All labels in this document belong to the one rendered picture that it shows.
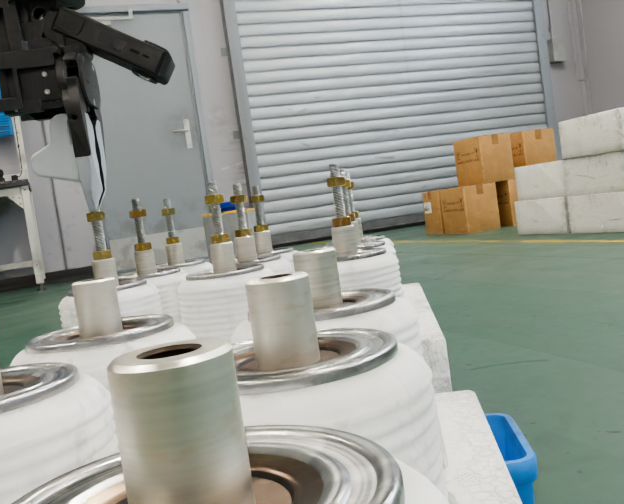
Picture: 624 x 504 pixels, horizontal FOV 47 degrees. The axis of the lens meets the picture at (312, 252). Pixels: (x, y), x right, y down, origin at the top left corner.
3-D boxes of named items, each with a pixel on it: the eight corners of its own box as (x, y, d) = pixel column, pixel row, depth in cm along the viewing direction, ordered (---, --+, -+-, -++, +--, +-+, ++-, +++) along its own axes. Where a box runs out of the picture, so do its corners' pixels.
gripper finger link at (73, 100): (80, 161, 69) (67, 72, 68) (99, 159, 69) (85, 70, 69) (67, 156, 64) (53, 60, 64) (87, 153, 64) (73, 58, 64)
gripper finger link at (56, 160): (44, 217, 68) (29, 121, 68) (106, 208, 69) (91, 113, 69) (34, 216, 65) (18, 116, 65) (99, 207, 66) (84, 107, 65)
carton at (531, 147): (558, 172, 469) (553, 127, 467) (527, 177, 462) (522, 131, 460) (531, 176, 497) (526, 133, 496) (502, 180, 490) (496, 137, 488)
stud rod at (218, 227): (222, 260, 68) (210, 181, 67) (216, 260, 68) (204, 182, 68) (230, 258, 68) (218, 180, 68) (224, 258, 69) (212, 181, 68)
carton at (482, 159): (515, 178, 456) (509, 132, 454) (484, 183, 448) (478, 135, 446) (487, 182, 484) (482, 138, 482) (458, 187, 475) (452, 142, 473)
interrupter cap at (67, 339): (-3, 366, 34) (-6, 352, 34) (67, 335, 42) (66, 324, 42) (146, 348, 33) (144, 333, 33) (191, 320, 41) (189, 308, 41)
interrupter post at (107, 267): (121, 291, 69) (116, 257, 69) (96, 295, 68) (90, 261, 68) (120, 289, 71) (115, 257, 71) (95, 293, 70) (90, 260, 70)
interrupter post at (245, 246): (233, 267, 80) (229, 238, 80) (246, 264, 82) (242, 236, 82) (250, 266, 78) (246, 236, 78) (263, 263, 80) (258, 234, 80)
